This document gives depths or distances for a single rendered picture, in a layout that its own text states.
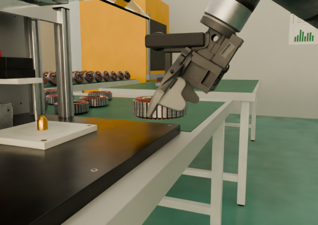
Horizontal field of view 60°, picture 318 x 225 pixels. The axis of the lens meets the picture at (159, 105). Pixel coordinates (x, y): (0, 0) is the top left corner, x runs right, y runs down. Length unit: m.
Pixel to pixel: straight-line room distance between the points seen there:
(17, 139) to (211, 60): 0.36
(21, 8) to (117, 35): 3.55
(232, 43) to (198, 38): 0.06
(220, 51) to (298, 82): 5.03
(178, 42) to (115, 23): 3.74
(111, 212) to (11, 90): 0.60
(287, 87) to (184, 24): 2.29
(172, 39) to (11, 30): 0.50
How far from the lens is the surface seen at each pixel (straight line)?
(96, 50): 4.37
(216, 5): 0.50
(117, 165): 0.39
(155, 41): 0.53
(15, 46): 0.88
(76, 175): 0.36
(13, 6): 0.68
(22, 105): 0.89
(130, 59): 4.08
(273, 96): 5.51
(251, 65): 5.49
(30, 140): 0.50
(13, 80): 0.57
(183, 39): 0.51
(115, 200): 0.34
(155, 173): 0.42
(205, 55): 0.52
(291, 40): 5.52
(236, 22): 0.50
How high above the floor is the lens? 0.90
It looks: 8 degrees down
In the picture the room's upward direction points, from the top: straight up
